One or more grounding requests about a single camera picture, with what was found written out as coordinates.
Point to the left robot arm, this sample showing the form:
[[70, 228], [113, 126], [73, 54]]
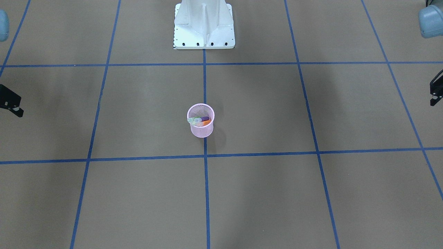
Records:
[[431, 19]]

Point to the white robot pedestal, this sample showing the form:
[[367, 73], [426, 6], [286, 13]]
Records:
[[204, 16]]

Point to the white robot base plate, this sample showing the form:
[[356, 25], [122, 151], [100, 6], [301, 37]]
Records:
[[185, 37]]

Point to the orange highlighter pen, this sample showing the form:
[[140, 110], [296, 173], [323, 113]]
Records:
[[203, 123]]

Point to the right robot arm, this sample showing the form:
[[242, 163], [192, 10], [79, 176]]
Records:
[[4, 25]]

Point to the purple highlighter pen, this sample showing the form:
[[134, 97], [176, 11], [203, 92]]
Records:
[[202, 120]]

